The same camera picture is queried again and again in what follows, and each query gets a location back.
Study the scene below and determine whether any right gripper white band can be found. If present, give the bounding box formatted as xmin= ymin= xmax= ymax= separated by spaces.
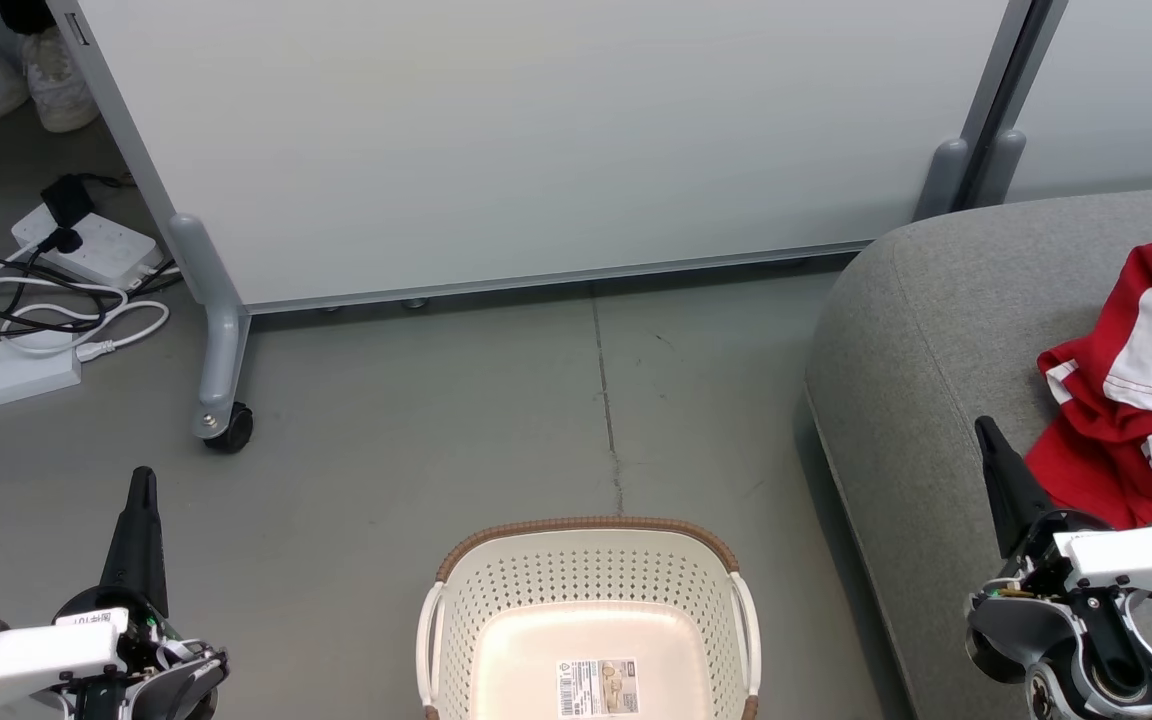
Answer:
xmin=969 ymin=415 xmax=1152 ymax=603

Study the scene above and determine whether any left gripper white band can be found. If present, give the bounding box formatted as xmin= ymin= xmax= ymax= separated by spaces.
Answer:
xmin=0 ymin=466 xmax=230 ymax=720

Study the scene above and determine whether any red and white garment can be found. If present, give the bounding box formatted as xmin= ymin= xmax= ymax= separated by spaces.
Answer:
xmin=1023 ymin=234 xmax=1152 ymax=533

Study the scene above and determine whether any cream perforated laundry basket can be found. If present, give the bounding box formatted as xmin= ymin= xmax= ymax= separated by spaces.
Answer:
xmin=415 ymin=515 xmax=764 ymax=720

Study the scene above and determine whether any paper label in basket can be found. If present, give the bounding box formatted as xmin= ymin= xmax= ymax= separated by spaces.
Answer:
xmin=555 ymin=656 xmax=640 ymax=718

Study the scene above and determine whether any grey fabric sofa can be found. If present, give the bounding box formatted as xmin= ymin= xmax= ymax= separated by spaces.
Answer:
xmin=803 ymin=182 xmax=1152 ymax=720

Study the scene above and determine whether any flat white power box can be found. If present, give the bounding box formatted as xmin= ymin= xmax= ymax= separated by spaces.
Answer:
xmin=0 ymin=338 xmax=83 ymax=423

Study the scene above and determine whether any grey partition leg with caster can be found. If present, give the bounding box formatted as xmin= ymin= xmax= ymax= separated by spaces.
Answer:
xmin=167 ymin=212 xmax=256 ymax=455

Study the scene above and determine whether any white power strip with sockets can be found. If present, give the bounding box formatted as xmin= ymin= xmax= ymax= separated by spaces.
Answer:
xmin=10 ymin=202 xmax=166 ymax=293

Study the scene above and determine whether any short grey partition foot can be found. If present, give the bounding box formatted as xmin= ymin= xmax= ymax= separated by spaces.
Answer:
xmin=969 ymin=128 xmax=1028 ymax=211
xmin=912 ymin=137 xmax=970 ymax=223

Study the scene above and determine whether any black power adapter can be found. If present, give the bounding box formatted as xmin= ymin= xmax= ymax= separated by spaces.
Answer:
xmin=40 ymin=174 xmax=98 ymax=228

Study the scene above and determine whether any narrow white partition panel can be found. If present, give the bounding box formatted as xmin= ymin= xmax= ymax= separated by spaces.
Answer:
xmin=994 ymin=0 xmax=1152 ymax=204

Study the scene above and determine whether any large white partition panel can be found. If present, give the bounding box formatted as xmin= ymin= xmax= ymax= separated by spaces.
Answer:
xmin=44 ymin=0 xmax=1037 ymax=315

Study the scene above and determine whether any thick white cable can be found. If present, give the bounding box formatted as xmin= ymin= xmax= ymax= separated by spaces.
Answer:
xmin=0 ymin=239 xmax=173 ymax=363

